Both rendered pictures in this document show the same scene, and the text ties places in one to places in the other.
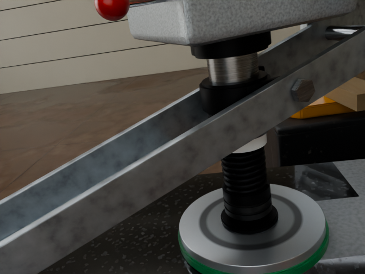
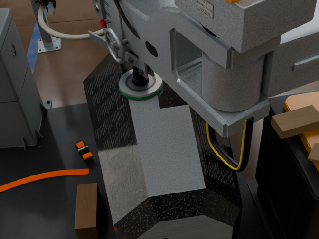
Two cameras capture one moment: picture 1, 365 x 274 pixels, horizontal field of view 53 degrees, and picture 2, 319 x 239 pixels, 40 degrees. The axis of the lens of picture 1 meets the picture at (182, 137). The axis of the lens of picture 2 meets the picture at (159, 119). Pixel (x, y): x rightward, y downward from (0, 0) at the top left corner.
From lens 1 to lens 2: 204 cm
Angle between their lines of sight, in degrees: 69
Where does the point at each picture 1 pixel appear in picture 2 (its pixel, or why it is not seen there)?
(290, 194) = (153, 89)
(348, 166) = (183, 108)
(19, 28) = not seen: outside the picture
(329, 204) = (155, 101)
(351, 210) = (151, 105)
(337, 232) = (139, 102)
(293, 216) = (140, 89)
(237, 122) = not seen: hidden behind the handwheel
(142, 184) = not seen: hidden behind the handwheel
